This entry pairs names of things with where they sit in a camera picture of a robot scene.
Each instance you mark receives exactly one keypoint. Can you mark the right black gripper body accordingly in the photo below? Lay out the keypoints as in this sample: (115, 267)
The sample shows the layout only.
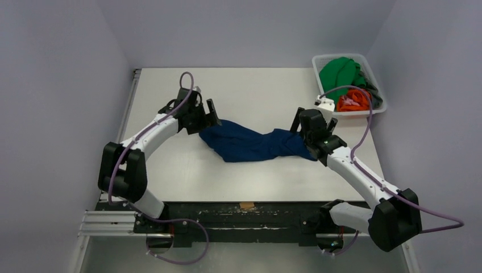
(312, 125)

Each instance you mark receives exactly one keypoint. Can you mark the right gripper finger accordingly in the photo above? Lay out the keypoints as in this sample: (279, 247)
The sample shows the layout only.
(296, 121)
(331, 125)

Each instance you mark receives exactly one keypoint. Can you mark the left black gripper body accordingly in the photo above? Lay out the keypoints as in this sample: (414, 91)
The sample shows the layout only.
(201, 117)

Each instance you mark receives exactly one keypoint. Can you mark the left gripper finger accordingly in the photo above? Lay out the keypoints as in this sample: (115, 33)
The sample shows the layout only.
(212, 116)
(195, 125)

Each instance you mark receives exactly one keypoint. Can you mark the blue t-shirt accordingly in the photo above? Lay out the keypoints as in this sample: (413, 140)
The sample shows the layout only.
(235, 143)

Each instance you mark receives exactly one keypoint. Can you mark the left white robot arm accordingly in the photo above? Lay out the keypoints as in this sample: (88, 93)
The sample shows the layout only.
(123, 170)

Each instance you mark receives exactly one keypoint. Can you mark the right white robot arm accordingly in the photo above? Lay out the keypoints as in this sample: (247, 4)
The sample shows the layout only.
(391, 217)

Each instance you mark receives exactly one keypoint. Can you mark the pink garment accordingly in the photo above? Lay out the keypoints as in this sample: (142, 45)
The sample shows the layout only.
(345, 101)

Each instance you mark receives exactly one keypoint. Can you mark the orange t-shirt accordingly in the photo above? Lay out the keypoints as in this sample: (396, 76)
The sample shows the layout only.
(354, 100)

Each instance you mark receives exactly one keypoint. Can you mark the grey t-shirt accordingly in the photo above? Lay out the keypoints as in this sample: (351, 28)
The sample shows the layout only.
(368, 85)

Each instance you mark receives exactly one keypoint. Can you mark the green t-shirt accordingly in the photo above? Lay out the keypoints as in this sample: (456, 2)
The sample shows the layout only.
(341, 72)

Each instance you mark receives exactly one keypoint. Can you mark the white plastic laundry basket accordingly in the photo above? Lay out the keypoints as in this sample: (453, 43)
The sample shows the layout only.
(347, 85)

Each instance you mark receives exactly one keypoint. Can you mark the brown tape piece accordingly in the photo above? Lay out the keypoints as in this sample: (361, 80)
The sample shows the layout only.
(246, 205)

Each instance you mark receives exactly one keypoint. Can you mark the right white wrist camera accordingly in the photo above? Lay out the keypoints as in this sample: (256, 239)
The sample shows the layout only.
(325, 104)

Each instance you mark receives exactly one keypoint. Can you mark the black base frame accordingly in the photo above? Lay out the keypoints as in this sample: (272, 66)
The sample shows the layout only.
(224, 222)

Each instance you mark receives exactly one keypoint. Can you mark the aluminium rail frame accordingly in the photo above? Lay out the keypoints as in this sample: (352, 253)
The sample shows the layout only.
(119, 220)

